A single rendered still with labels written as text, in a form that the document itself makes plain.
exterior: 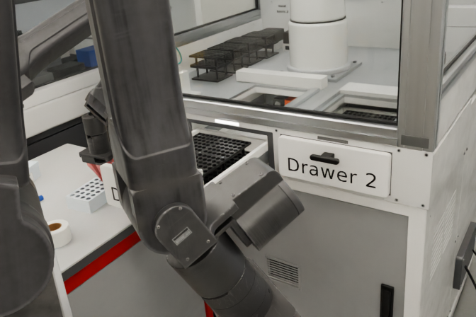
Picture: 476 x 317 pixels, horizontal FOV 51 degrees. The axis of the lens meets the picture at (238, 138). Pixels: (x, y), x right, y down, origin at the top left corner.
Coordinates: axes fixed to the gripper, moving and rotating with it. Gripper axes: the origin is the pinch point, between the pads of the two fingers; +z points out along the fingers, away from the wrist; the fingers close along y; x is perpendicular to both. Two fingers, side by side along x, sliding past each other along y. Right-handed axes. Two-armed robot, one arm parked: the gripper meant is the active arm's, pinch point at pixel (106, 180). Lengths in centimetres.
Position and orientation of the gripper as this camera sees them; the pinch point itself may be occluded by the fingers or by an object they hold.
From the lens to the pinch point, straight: 144.4
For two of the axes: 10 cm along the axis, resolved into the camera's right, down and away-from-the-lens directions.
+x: -4.6, 3.9, -8.0
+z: 0.8, 9.1, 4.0
